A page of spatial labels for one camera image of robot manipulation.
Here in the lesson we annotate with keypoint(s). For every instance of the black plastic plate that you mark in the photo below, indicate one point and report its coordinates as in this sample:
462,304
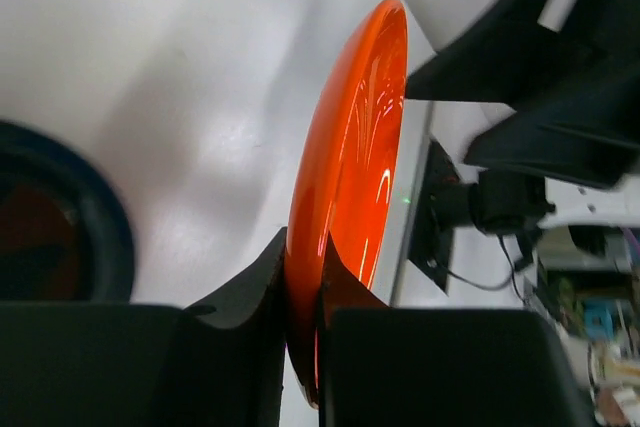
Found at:
65,235

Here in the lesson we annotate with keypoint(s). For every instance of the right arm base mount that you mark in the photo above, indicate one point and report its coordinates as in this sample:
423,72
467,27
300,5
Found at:
438,209

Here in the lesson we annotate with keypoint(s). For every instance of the orange plastic plate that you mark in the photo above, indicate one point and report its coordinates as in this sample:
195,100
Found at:
344,182

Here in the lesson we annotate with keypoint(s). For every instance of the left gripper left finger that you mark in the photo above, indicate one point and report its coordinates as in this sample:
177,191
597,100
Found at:
218,362

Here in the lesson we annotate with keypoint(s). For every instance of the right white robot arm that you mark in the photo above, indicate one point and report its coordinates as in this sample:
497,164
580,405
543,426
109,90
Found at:
567,153

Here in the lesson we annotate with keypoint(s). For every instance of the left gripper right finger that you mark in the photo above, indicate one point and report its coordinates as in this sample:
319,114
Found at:
383,366

